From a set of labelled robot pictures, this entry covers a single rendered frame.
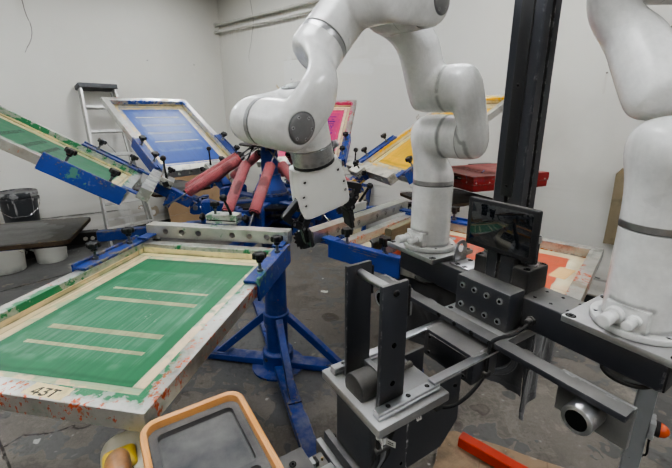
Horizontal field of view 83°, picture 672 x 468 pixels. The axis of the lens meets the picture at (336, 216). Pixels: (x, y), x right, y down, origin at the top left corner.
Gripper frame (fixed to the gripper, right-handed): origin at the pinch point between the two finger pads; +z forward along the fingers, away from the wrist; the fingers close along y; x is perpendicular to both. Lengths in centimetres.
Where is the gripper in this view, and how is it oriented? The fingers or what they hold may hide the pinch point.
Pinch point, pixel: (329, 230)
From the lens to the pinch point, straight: 75.9
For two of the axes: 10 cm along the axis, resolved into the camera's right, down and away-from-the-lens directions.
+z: 1.7, 8.3, 5.3
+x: 4.8, 3.9, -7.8
